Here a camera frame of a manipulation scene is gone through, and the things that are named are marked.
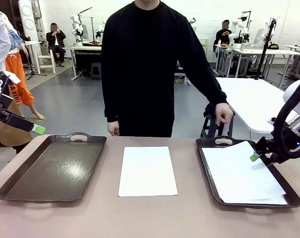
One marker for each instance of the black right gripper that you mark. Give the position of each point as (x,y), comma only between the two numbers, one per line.
(268,146)

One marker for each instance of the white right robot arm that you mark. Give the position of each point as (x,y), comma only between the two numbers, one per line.
(289,93)

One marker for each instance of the person's right forearm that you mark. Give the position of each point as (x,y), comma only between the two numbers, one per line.
(110,104)

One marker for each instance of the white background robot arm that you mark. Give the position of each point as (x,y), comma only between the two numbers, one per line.
(236,23)

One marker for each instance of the person's left forearm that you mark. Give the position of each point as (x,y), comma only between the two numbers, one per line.
(209,91)

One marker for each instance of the person's left hand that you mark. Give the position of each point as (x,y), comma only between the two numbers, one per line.
(224,112)

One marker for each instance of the person's right hand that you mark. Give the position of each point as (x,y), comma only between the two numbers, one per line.
(113,127)

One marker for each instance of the large white table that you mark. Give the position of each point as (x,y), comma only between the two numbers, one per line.
(251,99)

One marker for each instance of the dark brown serving tray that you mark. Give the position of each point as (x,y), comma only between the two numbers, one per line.
(210,196)
(53,171)

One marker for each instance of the mannequin in orange trousers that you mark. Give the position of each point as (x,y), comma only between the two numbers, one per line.
(14,64)

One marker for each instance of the black stool with cloth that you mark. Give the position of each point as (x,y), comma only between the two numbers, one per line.
(211,126)

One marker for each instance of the white wooden chair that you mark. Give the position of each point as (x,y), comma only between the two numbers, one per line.
(46,57)

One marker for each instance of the seated man in black jacket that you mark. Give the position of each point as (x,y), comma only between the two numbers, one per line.
(56,39)

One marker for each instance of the grey plastic stool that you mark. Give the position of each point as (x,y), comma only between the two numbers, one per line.
(96,67)

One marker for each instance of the white background desk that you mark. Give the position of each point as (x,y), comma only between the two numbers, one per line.
(86,48)

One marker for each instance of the white standing air conditioner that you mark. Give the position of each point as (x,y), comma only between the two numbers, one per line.
(28,24)

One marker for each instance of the long white background table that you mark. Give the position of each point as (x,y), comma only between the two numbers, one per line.
(254,51)

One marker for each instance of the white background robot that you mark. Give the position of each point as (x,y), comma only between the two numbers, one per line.
(77,31)

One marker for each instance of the white background monitor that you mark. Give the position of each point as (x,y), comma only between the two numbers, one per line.
(258,36)

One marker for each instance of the white A4 paper stack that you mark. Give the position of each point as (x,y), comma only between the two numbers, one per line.
(147,173)

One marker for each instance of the white drawer cabinet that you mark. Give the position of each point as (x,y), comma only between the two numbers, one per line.
(203,47)

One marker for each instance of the seated person in dark clothes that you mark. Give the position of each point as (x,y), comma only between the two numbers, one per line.
(224,36)

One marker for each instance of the person in black sweater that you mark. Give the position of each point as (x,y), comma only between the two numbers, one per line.
(139,74)

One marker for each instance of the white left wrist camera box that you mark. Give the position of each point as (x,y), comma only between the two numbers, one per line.
(13,78)

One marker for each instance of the black camera stand pole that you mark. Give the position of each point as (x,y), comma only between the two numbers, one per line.
(270,33)

